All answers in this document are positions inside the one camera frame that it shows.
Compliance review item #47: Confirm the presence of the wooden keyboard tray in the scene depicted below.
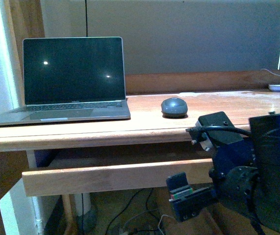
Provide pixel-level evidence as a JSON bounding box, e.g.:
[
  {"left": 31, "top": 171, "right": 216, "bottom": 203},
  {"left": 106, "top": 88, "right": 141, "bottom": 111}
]
[{"left": 22, "top": 158, "right": 213, "bottom": 196}]

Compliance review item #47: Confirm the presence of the black hanging wall cable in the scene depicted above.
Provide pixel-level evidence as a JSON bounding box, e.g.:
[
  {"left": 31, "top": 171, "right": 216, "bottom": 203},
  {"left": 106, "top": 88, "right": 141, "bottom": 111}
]
[{"left": 84, "top": 0, "right": 88, "bottom": 38}]

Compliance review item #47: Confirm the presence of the grey computer mouse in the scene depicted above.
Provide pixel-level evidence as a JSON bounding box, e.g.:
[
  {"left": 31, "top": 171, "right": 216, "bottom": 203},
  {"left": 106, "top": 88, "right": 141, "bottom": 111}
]
[{"left": 161, "top": 97, "right": 188, "bottom": 118}]

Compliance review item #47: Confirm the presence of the white cable on floor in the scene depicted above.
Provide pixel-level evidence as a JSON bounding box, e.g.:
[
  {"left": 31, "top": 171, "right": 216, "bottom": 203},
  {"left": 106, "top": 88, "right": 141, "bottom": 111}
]
[{"left": 158, "top": 214, "right": 171, "bottom": 235}]

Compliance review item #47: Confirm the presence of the grey open laptop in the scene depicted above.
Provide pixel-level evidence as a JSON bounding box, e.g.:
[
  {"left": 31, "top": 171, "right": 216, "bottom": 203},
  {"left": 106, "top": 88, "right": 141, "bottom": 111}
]
[{"left": 0, "top": 37, "right": 130, "bottom": 126}]

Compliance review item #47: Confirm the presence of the black cable on floor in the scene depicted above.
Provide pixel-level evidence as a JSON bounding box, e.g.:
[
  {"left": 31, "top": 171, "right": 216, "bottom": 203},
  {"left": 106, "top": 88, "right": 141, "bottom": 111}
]
[{"left": 80, "top": 188, "right": 160, "bottom": 235}]

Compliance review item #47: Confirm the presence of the white cable on desk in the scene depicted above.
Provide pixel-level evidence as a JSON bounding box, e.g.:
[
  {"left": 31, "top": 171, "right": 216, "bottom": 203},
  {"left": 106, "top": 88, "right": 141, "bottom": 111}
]
[{"left": 260, "top": 68, "right": 280, "bottom": 78}]

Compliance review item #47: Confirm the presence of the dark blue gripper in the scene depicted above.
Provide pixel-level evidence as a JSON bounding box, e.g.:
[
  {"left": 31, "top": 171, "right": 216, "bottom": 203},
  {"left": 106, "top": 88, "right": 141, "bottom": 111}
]
[{"left": 166, "top": 141, "right": 258, "bottom": 222}]

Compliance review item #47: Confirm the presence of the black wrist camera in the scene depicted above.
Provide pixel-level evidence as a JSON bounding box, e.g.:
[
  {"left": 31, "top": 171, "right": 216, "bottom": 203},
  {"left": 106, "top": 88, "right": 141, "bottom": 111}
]
[{"left": 186, "top": 112, "right": 244, "bottom": 151}]

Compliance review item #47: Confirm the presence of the black camera cable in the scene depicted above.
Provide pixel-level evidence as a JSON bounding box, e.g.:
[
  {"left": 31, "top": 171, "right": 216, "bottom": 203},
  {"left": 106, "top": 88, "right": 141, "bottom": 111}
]
[{"left": 191, "top": 125, "right": 253, "bottom": 138}]

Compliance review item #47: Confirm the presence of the wooden desk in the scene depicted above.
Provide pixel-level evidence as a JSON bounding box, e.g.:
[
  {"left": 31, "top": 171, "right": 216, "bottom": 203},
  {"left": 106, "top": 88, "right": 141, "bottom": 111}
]
[{"left": 0, "top": 70, "right": 280, "bottom": 235}]

